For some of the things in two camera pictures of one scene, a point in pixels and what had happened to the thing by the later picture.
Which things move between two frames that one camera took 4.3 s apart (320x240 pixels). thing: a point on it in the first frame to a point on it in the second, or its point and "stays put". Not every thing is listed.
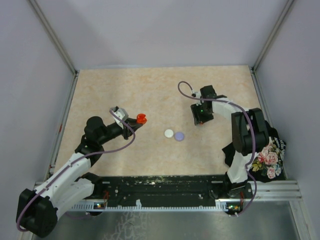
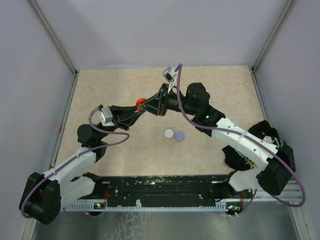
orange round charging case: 141,118 to 138,102
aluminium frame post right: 261,55 stays put
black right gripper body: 200,113 to 163,99
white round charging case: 169,133 stays put
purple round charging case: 179,136 stays put
